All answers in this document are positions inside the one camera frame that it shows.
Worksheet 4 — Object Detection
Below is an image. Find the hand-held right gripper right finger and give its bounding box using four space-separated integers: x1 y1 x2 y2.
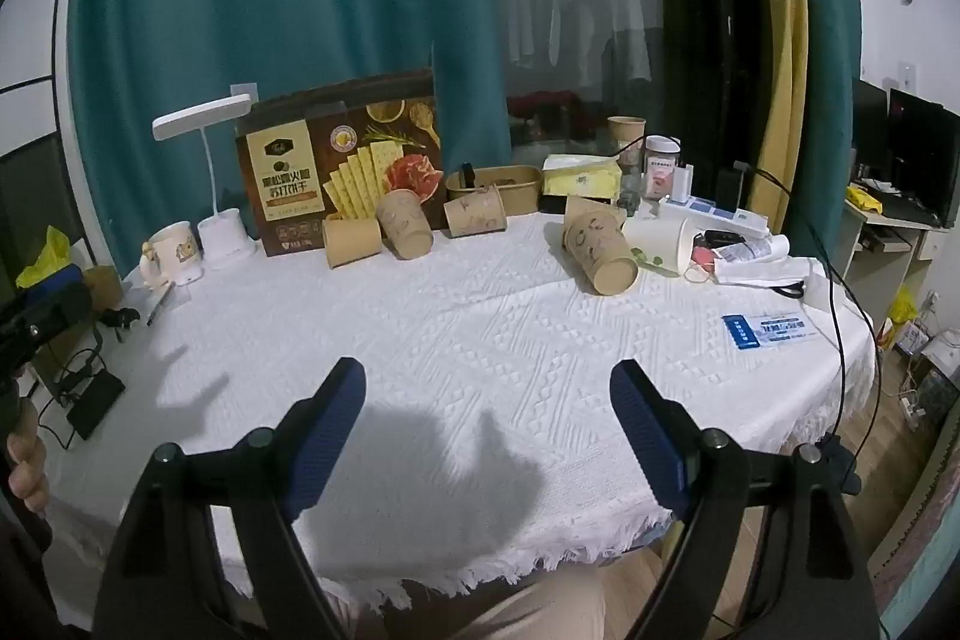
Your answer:
609 359 882 640

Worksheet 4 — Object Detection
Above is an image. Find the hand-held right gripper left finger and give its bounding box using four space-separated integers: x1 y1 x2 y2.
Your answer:
90 356 367 640

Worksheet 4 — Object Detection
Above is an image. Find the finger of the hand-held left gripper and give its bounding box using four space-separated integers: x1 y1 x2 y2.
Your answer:
0 284 92 378

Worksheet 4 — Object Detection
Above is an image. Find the white leaf print paper cup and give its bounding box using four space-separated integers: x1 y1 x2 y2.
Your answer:
622 214 695 278

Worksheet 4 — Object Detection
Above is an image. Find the plain brown paper cup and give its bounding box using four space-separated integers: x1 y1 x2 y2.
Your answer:
323 215 384 271

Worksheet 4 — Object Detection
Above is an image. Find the person's left hand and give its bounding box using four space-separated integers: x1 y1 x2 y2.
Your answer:
6 398 52 522

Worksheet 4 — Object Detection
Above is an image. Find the cardboard box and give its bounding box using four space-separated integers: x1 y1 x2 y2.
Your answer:
73 264 125 313

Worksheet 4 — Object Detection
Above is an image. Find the black power bank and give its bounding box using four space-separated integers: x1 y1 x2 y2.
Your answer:
65 373 128 441

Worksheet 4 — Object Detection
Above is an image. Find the black pen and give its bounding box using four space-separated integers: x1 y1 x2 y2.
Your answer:
145 279 178 328

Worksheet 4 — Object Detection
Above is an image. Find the white printed mug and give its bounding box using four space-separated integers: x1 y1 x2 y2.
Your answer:
139 221 203 289

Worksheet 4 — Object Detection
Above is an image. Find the blue and white packet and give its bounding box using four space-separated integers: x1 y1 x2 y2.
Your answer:
721 311 808 353

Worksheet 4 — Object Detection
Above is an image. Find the white tablecloth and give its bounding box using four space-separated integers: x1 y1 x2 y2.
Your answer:
41 206 878 612

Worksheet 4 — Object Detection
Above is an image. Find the white desk lamp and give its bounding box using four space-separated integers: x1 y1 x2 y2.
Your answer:
152 94 260 271

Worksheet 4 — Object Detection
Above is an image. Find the clear plastic bottle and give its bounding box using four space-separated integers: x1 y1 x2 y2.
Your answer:
708 233 793 271

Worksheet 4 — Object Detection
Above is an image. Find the blue and white box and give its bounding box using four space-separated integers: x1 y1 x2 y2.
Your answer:
658 197 770 238

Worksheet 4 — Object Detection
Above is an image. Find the brown cracker box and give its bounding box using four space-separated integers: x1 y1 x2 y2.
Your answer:
235 69 445 258

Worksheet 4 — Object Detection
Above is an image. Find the clear jar with white lid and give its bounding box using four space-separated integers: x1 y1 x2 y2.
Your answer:
644 135 683 203

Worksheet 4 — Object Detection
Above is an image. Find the yellow tissue box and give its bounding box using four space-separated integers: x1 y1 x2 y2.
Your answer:
541 153 624 199

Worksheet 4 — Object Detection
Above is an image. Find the brown paper food container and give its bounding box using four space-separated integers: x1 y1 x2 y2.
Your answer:
445 164 543 216

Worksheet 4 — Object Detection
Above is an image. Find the white desk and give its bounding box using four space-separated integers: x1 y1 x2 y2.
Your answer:
831 196 955 305

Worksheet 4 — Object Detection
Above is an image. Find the black monitor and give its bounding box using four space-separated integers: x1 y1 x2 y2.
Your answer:
888 88 960 229

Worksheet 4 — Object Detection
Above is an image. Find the yellow curtain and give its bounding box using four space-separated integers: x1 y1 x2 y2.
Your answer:
748 0 827 260

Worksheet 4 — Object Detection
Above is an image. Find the black cable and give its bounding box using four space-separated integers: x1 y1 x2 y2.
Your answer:
733 158 880 461

